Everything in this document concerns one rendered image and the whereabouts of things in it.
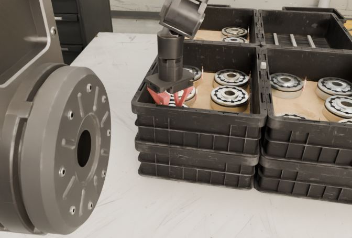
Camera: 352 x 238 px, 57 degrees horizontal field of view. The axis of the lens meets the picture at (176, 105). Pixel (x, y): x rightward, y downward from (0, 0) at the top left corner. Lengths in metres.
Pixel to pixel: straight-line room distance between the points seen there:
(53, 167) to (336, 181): 0.70
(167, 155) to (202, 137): 0.10
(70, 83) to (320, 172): 0.64
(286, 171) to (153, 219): 0.32
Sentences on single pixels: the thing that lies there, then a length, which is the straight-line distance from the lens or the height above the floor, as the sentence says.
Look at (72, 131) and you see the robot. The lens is 0.25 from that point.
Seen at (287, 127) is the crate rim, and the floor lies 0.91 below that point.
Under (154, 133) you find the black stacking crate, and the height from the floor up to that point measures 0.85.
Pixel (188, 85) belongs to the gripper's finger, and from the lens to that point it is 0.76.
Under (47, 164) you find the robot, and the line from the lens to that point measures 0.23.
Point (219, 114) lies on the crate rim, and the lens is 0.69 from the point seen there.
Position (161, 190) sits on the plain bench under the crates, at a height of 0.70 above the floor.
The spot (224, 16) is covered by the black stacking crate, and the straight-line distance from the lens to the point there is 1.42.
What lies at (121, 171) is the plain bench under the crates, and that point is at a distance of 0.89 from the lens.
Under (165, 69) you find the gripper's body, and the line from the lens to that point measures 0.72.
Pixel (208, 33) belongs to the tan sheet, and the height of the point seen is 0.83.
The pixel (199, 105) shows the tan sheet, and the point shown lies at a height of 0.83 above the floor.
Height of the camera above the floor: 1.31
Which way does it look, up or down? 33 degrees down
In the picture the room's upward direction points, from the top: straight up
